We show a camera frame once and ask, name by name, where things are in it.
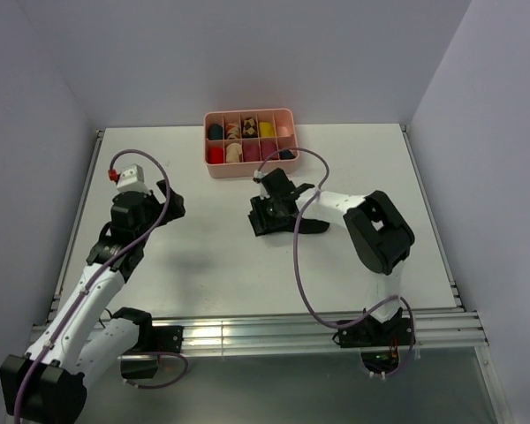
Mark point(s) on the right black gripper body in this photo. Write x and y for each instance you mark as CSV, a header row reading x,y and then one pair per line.
x,y
268,211

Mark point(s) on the black sock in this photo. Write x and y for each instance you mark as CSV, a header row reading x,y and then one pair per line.
x,y
307,226

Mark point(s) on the maroon purple striped sock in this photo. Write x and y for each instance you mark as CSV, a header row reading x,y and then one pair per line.
x,y
269,149

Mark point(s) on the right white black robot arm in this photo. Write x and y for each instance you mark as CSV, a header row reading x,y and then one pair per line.
x,y
380,236

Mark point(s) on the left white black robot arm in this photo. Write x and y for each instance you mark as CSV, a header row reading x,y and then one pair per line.
x,y
50,381

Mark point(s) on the maroon rolled sock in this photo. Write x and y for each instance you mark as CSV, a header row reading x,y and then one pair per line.
x,y
251,152

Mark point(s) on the beige patterned rolled sock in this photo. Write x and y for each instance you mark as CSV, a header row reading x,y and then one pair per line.
x,y
233,153

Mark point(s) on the pink divided organizer box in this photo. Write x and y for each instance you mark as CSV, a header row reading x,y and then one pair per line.
x,y
286,139

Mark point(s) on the yellow rolled sock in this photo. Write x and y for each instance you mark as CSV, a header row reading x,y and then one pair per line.
x,y
266,130

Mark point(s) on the red rolled sock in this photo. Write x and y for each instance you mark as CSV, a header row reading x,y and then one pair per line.
x,y
215,155

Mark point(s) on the brown checkered rolled sock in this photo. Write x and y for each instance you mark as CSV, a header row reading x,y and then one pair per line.
x,y
250,128

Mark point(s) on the brown cream patterned rolled sock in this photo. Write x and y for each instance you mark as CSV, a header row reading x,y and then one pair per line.
x,y
232,131

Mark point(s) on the dark navy rolled sock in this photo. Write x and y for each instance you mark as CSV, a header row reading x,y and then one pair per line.
x,y
215,132

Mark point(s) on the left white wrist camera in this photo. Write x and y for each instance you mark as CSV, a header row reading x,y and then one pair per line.
x,y
130,179

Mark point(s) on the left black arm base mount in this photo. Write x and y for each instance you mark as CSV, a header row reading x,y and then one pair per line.
x,y
157,364

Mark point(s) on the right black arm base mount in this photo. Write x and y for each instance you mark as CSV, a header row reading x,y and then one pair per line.
x,y
387,336

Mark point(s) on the aluminium frame rail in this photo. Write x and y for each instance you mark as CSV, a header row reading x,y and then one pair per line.
x,y
301,334

